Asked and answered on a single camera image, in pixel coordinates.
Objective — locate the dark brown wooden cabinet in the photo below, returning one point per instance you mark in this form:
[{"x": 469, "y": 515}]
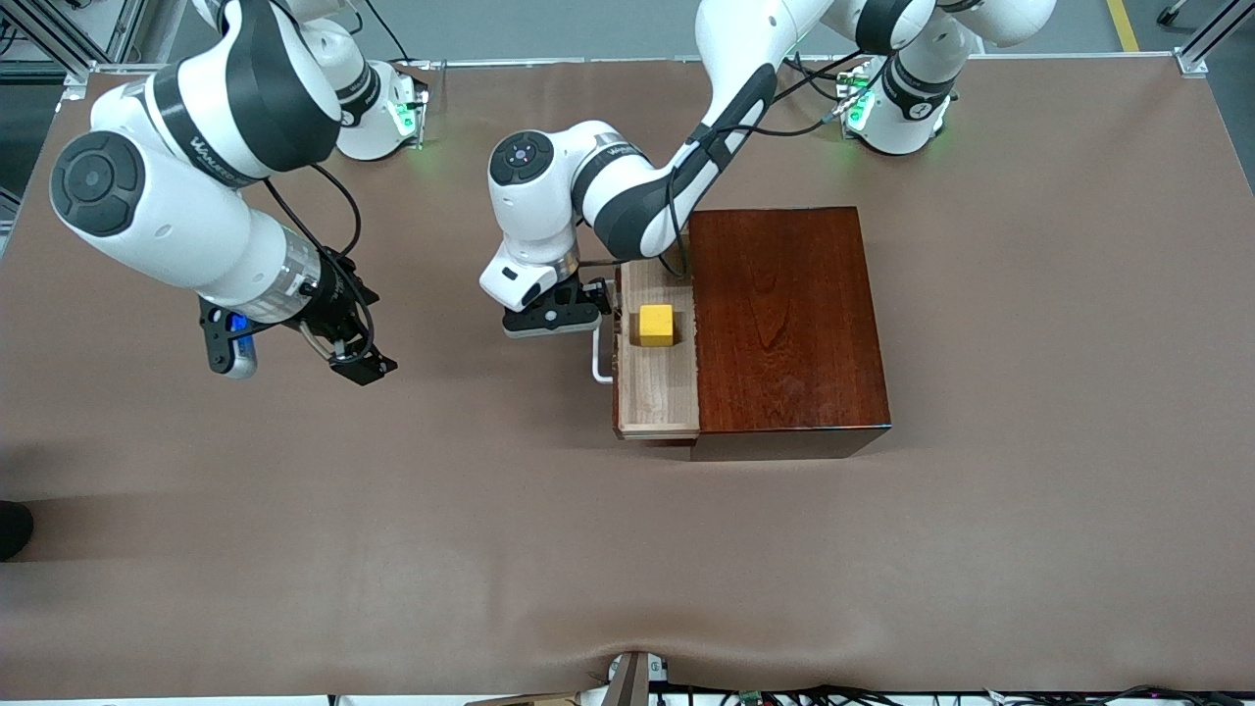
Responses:
[{"x": 784, "y": 324}]

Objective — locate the black caster wheel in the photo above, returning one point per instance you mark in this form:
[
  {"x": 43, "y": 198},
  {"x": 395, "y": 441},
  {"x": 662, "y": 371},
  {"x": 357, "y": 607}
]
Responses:
[{"x": 1174, "y": 12}]

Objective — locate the brown table cover sheet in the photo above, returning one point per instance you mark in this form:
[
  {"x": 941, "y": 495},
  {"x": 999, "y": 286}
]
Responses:
[{"x": 392, "y": 549}]

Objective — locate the black round object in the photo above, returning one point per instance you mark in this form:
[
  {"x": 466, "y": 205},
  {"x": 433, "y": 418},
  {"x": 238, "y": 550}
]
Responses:
[{"x": 12, "y": 529}]

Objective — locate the brown cardboard piece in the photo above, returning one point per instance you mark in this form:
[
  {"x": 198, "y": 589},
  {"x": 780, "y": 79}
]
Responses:
[{"x": 529, "y": 700}]

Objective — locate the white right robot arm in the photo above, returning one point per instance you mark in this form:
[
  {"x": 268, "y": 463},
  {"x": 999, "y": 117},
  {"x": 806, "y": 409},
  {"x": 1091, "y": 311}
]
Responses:
[{"x": 196, "y": 226}]

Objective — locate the clear table edge strip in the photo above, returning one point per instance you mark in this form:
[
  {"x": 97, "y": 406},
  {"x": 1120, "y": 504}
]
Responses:
[{"x": 588, "y": 62}]

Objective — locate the yellow block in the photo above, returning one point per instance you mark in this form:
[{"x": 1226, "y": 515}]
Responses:
[{"x": 657, "y": 326}]

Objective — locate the aluminium frame post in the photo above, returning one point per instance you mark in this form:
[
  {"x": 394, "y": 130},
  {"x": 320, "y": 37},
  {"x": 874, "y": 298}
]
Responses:
[{"x": 157, "y": 29}]

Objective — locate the aluminium frame strut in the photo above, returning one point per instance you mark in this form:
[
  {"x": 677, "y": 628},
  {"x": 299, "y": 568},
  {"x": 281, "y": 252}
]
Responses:
[
  {"x": 54, "y": 39},
  {"x": 1216, "y": 34}
]

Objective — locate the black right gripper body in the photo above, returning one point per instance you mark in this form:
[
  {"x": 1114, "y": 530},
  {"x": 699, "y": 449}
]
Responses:
[{"x": 333, "y": 306}]

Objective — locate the grey metal table bracket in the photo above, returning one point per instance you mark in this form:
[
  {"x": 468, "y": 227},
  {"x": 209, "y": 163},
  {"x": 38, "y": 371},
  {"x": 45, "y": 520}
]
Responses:
[{"x": 632, "y": 681}]

